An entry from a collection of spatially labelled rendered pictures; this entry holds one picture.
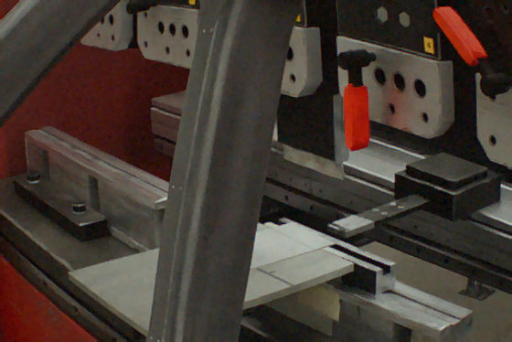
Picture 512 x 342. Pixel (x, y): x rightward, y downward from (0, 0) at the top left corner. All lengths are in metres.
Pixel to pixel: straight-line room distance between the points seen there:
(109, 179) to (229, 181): 0.87
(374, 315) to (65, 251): 0.59
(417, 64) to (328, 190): 0.63
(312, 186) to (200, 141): 0.91
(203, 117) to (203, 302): 0.12
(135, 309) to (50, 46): 0.47
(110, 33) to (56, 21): 0.81
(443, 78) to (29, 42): 0.45
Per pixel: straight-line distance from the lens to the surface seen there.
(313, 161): 1.18
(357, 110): 0.99
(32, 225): 1.67
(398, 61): 0.98
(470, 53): 0.86
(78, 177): 1.67
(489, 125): 0.90
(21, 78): 0.63
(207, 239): 0.69
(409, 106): 0.98
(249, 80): 0.70
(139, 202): 1.49
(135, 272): 1.14
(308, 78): 1.09
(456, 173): 1.32
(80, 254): 1.53
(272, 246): 1.19
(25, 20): 0.63
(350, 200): 1.52
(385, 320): 1.11
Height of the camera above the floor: 1.45
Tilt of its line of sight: 18 degrees down
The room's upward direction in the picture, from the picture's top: 2 degrees counter-clockwise
